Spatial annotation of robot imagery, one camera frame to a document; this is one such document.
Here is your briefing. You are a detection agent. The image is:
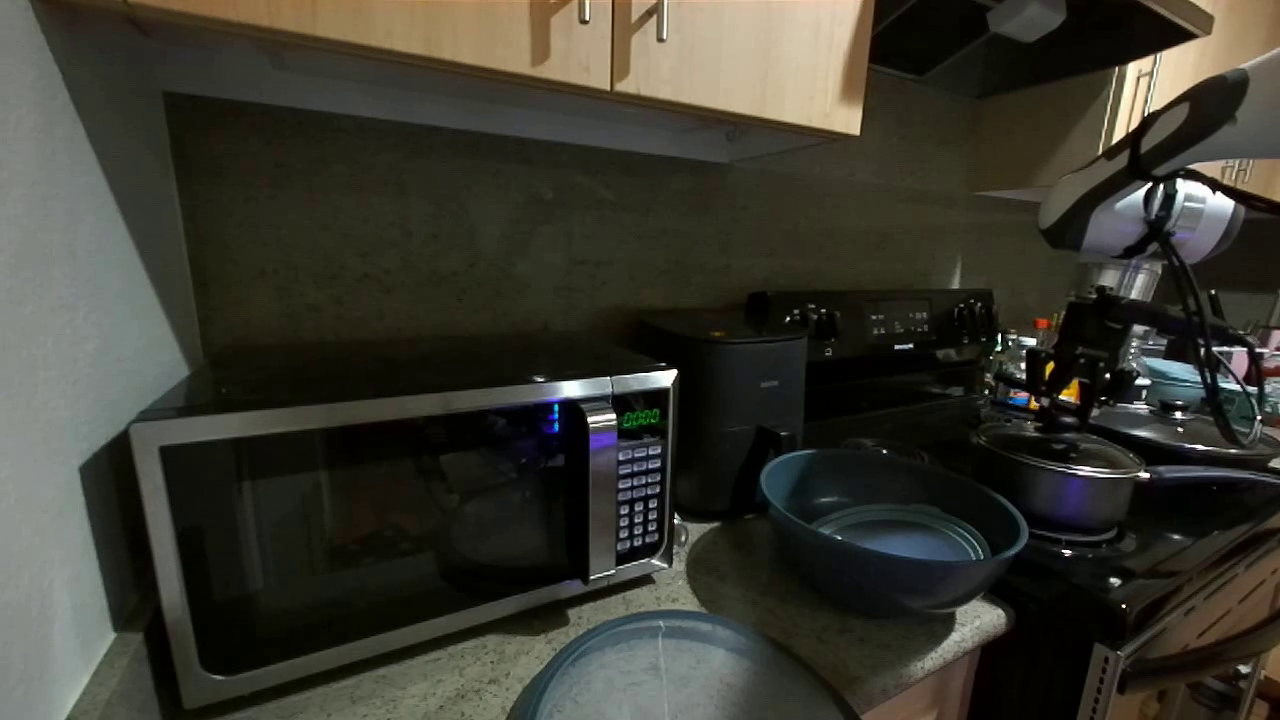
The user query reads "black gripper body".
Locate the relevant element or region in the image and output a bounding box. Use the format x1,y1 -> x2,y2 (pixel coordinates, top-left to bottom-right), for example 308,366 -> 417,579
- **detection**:
1025,296 -> 1142,423

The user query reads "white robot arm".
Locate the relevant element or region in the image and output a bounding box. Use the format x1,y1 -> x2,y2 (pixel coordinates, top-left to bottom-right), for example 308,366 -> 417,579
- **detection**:
1027,52 -> 1280,439

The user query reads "dark cooking pot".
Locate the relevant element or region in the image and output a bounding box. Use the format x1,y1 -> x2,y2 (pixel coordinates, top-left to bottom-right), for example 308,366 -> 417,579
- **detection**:
974,430 -> 1277,535

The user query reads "large blue bowl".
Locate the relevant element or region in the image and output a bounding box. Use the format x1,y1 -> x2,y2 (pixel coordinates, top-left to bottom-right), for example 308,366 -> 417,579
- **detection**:
759,450 -> 1027,616

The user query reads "black electric stove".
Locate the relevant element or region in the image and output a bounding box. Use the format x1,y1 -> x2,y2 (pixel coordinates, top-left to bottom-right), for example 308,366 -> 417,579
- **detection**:
744,283 -> 1280,720

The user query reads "black air fryer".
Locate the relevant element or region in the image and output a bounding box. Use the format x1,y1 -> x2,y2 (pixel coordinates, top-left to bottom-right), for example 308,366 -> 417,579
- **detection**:
637,307 -> 810,520

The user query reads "black range hood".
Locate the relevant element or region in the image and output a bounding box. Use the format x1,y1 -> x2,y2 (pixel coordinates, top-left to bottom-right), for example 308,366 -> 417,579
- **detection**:
871,0 -> 1213,96

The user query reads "stainless steel microwave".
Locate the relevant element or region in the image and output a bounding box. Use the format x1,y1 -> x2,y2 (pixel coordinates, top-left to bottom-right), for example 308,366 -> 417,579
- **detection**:
128,367 -> 677,710

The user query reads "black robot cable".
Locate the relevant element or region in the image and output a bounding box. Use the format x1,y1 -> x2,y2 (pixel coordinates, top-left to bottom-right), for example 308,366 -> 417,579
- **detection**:
1146,176 -> 1264,452

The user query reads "wooden wall cabinet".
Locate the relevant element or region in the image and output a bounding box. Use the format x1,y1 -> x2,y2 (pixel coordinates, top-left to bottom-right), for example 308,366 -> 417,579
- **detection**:
124,0 -> 876,137

